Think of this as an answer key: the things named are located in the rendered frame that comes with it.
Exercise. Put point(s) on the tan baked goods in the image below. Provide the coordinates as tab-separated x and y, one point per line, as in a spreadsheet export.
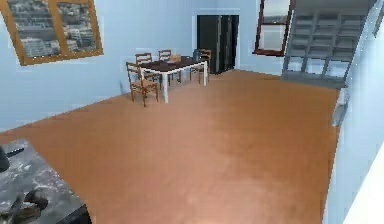
175	58

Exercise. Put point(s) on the brown wooden chair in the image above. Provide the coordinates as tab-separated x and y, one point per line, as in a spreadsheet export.
144	58
204	57
164	54
141	83

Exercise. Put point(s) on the dark red framed window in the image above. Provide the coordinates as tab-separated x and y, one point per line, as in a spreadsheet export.
272	28

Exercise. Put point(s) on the dark brown lump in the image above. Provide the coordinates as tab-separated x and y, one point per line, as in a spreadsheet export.
28	204

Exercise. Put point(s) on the dark grey kettle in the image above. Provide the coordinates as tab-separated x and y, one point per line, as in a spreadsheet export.
196	54

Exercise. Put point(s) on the grey open shelf unit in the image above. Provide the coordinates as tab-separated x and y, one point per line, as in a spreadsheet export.
320	43

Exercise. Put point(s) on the grey marbled worktop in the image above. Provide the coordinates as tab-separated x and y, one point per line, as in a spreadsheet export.
33	186

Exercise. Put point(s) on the brown framed city window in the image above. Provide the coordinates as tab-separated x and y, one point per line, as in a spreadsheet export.
53	30

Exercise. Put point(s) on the dark top white leg table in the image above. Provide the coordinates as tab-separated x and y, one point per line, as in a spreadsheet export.
166	68

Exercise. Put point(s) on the black pan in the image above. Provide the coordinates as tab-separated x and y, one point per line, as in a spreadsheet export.
4	159

